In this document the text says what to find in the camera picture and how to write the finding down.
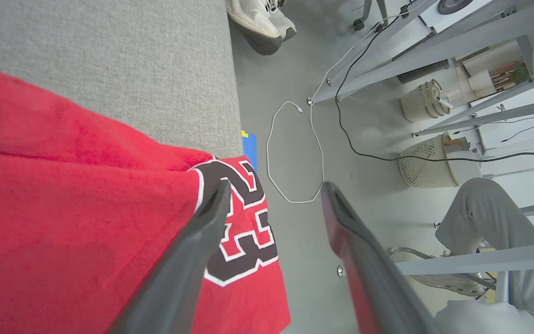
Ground grey fabric sofa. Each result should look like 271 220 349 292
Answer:
0 0 243 158

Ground chrome chair base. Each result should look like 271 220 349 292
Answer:
389 247 435 261

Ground blue floor tape patch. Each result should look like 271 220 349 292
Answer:
241 130 258 173

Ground grey worn sneaker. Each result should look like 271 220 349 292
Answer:
410 273 486 298

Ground white looped charging cable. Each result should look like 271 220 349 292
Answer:
266 0 430 204

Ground small potted plant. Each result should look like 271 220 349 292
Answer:
492 59 533 91

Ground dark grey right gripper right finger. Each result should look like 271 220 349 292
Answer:
320 181 441 334

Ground person in grey trousers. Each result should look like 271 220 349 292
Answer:
434 177 534 334

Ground beige woven laundry basket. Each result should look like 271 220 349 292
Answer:
399 132 482 189

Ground dark grey rolled mat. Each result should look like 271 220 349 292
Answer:
396 59 451 84

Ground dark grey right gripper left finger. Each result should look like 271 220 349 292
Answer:
109 180 233 334

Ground red and white jersey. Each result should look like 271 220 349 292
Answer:
0 63 292 334

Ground dark green floor cable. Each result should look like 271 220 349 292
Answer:
334 5 534 163

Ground white washing machine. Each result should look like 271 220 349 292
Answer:
419 0 497 34

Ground white sneaker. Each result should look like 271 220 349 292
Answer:
226 0 297 56

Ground stacked white baskets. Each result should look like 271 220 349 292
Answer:
400 79 454 122

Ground grey metal table frame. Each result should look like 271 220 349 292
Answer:
394 199 534 304
308 0 534 140

